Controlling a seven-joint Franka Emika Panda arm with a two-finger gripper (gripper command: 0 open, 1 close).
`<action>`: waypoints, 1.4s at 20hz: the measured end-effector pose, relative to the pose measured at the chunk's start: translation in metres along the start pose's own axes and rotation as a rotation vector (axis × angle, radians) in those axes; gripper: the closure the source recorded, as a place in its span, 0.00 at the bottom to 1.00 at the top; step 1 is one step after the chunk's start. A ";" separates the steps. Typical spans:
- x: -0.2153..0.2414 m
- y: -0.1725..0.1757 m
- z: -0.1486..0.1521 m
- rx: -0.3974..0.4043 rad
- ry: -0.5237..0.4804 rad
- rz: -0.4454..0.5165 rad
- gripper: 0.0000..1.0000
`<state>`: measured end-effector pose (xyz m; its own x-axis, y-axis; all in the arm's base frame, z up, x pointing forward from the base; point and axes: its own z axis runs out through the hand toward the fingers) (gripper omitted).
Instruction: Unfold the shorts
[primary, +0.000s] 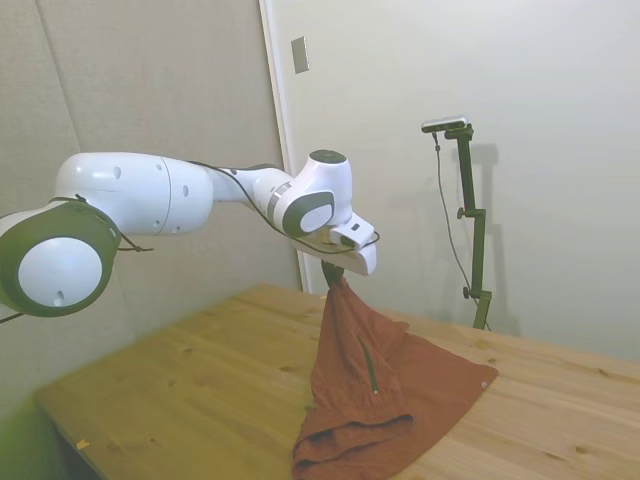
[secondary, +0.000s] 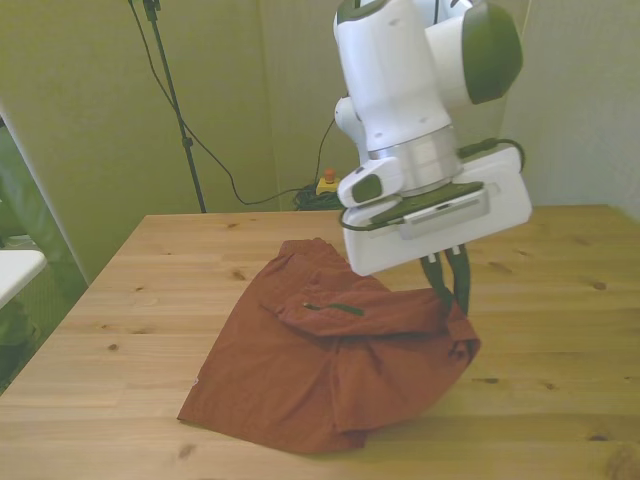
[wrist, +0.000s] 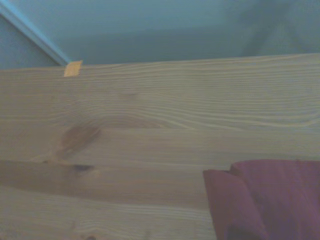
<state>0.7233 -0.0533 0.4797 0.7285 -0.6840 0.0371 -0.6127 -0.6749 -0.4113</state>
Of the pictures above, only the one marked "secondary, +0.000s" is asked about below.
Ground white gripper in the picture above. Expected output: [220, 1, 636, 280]
[342, 147, 533, 316]

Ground rust orange shorts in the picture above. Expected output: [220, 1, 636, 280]
[177, 238, 482, 455]

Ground yellow emergency stop button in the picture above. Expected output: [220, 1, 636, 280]
[317, 168, 342, 197]

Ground black tripod pole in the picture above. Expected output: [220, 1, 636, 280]
[142, 0, 207, 214]

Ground white side table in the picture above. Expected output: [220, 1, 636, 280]
[0, 249, 48, 309]

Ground grey wrist camera bar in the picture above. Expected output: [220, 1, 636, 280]
[369, 180, 491, 241]

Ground dark coiled cable bundle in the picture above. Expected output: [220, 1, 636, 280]
[292, 183, 347, 211]

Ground thin black cable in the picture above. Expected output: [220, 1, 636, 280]
[317, 118, 337, 181]

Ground black tripod camera cable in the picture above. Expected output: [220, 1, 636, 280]
[127, 0, 321, 206]

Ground white frame post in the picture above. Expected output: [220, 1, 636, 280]
[0, 102, 91, 286]

